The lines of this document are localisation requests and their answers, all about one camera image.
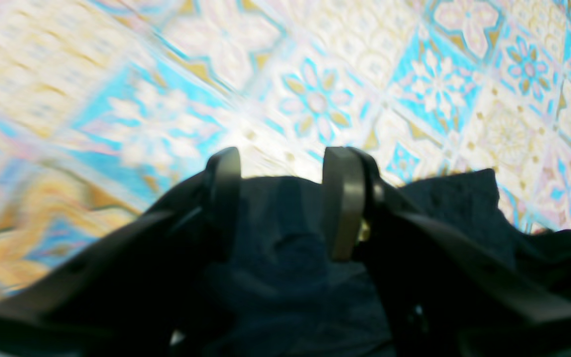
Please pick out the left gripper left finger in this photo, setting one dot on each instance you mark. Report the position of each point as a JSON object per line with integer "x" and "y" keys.
{"x": 123, "y": 295}

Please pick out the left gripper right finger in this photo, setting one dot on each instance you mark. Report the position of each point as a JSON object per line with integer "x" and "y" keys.
{"x": 444, "y": 296}

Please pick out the black t-shirt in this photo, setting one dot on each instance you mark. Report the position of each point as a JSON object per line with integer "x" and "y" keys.
{"x": 289, "y": 300}

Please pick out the patterned tablecloth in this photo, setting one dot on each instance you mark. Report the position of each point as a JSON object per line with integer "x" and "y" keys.
{"x": 105, "y": 104}

